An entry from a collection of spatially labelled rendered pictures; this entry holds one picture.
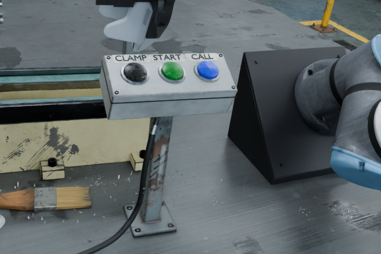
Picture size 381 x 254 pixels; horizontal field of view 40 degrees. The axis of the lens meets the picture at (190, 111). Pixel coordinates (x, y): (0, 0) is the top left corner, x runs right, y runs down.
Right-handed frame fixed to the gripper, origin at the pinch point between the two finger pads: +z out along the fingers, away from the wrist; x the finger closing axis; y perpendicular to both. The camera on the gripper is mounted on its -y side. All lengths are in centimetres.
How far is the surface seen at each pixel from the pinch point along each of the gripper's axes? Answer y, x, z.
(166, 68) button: -4.1, -0.1, 5.0
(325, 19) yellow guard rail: -249, -232, 211
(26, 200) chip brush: 13.0, 1.9, 33.1
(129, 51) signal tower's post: -14, -41, 45
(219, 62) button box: -12.4, -1.6, 5.8
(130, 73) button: 0.8, 0.7, 5.0
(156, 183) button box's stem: -5.0, 6.7, 23.0
